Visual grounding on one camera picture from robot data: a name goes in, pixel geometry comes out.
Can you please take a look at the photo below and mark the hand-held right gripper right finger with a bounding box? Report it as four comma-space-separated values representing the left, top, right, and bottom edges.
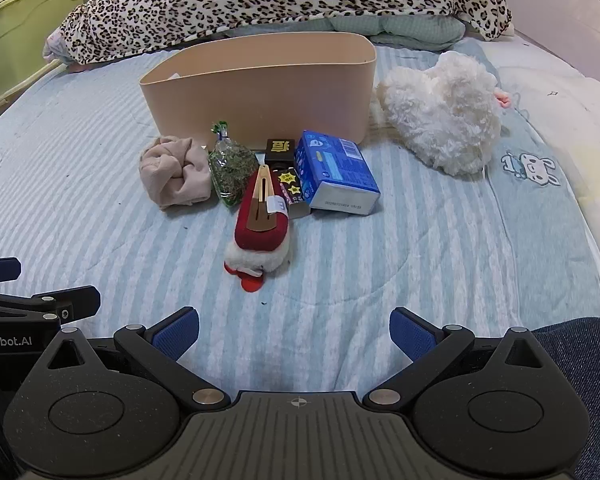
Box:
362, 307, 576, 409

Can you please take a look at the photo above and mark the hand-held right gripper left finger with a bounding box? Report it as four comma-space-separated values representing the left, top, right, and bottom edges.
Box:
17, 306, 231, 409

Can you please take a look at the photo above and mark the blue striped bedsheet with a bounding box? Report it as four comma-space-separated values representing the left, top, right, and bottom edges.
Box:
0, 39, 600, 397

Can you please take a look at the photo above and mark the red santa slipper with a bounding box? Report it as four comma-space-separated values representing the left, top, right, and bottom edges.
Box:
223, 164, 294, 294

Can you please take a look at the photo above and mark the beige crumpled cloth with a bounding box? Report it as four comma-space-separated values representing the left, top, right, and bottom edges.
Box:
139, 136, 215, 212

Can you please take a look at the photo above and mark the green dried herb packet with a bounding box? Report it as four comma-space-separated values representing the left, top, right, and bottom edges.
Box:
207, 120, 260, 209

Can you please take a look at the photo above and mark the person's denim leg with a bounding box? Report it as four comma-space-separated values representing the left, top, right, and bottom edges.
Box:
530, 316, 600, 480

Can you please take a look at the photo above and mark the blue tissue packet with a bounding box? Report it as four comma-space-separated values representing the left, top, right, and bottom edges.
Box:
294, 130, 382, 217

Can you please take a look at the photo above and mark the black packet with yellow stars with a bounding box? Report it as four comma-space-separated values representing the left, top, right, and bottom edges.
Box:
272, 166, 311, 221

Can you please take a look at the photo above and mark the small dark brown box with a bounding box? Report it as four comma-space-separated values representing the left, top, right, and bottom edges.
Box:
264, 137, 297, 171

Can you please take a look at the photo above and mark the white fluffy plush toy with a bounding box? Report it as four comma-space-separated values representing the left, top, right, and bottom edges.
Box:
375, 51, 504, 177

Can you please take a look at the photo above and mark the pink and white cloth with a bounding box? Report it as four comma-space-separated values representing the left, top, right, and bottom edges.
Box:
42, 25, 89, 74

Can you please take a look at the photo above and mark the beige plastic storage bin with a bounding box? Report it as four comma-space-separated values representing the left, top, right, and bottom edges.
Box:
139, 31, 378, 154

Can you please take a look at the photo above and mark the green wooden headboard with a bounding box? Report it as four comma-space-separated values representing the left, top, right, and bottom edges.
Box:
0, 0, 87, 127

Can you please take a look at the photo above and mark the white quilt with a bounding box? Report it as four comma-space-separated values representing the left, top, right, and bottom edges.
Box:
480, 34, 600, 313

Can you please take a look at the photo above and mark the teal quilted blanket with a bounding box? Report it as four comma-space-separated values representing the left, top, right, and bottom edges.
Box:
220, 12, 466, 52

